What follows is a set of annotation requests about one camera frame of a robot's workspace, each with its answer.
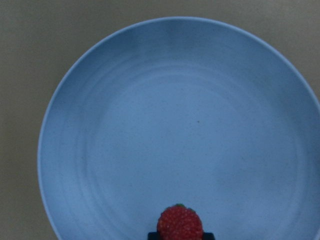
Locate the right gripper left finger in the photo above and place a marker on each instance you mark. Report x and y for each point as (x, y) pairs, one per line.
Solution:
(153, 236)

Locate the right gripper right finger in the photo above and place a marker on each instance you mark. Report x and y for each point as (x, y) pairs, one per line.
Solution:
(208, 236)

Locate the red strawberry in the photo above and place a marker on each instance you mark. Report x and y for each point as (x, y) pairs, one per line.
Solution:
(178, 222)

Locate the blue plate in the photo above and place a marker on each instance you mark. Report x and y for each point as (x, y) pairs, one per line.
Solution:
(182, 110)

